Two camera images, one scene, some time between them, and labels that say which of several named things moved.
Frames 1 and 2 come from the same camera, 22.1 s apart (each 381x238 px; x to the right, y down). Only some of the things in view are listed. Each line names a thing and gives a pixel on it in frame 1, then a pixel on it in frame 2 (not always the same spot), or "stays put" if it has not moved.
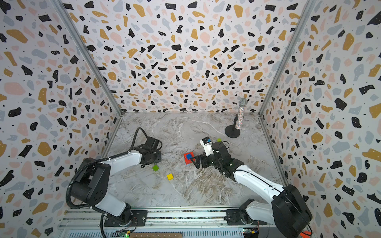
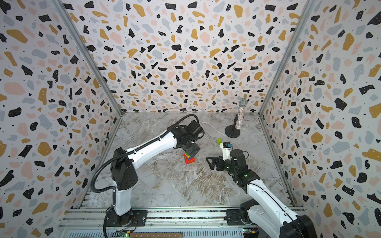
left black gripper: x=158 y=156 -> x=191 y=150
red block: x=188 y=161 stays put
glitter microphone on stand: x=233 y=131 stays put
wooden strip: x=157 y=235 stays put
